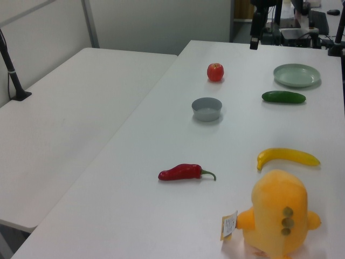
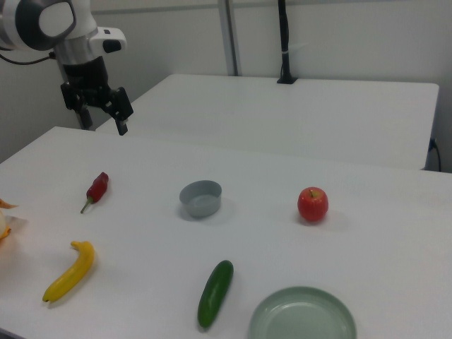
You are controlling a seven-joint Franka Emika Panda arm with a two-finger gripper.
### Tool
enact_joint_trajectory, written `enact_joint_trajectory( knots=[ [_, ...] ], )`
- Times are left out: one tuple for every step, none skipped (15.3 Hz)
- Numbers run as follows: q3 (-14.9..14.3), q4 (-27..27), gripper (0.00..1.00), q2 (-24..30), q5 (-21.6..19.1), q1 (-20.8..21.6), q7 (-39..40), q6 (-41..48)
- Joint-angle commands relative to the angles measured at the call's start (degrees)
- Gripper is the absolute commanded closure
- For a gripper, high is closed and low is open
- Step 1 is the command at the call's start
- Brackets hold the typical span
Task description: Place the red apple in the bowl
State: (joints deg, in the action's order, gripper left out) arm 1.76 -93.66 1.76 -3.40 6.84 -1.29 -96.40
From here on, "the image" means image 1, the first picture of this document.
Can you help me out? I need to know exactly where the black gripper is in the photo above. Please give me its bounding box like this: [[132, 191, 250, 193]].
[[250, 12, 267, 50]]

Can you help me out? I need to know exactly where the red apple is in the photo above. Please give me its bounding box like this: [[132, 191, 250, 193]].
[[206, 63, 225, 82]]

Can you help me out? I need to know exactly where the grey bowl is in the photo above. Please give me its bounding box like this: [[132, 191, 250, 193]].
[[191, 97, 223, 122]]

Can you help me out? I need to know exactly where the thin black vertical pole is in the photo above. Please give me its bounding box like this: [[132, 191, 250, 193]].
[[274, 0, 283, 45]]

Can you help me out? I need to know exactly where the black electronics box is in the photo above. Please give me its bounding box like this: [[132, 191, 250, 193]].
[[279, 28, 311, 47]]

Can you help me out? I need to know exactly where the pale green plate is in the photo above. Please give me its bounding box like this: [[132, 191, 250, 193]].
[[273, 63, 322, 88]]

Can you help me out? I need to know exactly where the green cucumber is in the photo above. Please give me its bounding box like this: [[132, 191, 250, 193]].
[[261, 91, 307, 104]]

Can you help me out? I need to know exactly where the yellow banana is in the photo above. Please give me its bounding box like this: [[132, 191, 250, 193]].
[[256, 147, 321, 171]]

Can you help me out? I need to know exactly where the red chili pepper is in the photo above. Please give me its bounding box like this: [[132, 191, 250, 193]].
[[157, 163, 217, 182]]

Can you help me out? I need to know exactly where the orange plush toy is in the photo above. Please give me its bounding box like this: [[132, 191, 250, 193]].
[[236, 169, 322, 259]]

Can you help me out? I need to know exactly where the paper tag of plush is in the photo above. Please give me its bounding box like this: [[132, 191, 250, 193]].
[[220, 210, 238, 241]]

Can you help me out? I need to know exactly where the white side table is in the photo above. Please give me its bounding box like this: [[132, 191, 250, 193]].
[[0, 47, 178, 234]]

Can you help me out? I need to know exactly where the black camera stand pole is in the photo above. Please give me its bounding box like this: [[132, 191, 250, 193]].
[[0, 28, 32, 102], [327, 21, 345, 57]]

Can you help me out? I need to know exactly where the grey metal partition post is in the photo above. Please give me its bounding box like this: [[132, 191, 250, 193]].
[[80, 0, 100, 49]]

